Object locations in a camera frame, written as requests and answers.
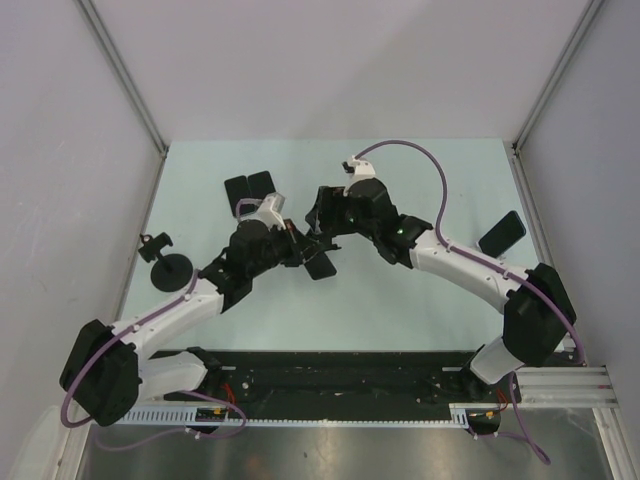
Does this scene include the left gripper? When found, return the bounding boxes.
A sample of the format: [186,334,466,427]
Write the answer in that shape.
[247,218,322,278]

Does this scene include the black folding phone stand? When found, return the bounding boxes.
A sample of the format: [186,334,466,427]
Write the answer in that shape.
[301,237,338,281]

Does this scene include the black phone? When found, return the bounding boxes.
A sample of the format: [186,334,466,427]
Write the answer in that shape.
[247,171,276,201]

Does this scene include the teal phone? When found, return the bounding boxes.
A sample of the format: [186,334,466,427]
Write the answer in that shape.
[224,175,251,217]

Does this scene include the black round base phone stand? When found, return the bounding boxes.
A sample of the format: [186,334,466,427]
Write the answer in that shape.
[138,232,194,293]

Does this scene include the blue phone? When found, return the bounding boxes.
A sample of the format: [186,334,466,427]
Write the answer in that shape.
[478,210,526,258]

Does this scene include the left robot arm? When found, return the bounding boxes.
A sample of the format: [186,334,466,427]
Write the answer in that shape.
[59,220,323,428]

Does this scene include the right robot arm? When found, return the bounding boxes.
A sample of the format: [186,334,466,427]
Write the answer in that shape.
[305,179,576,401]

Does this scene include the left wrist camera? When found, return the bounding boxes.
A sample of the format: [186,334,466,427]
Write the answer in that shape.
[235,192,285,229]

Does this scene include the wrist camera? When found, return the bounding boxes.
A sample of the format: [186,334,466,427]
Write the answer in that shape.
[235,192,285,229]
[342,156,376,196]

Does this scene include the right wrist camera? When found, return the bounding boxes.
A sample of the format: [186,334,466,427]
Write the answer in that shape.
[342,156,376,196]

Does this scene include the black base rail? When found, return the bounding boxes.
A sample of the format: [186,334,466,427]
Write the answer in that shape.
[194,350,506,422]

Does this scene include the white cable duct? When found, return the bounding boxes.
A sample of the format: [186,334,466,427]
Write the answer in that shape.
[122,405,474,430]

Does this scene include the aluminium frame rails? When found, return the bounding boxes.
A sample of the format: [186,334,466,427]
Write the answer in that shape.
[516,367,618,408]

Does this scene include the left aluminium corner post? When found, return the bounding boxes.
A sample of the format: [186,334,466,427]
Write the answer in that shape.
[73,0,169,159]

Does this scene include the aluminium corner post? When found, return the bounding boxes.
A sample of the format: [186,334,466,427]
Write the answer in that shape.
[511,0,608,154]
[73,0,169,159]

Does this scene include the right aluminium corner post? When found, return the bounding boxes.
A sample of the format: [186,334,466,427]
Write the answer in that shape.
[511,0,608,154]

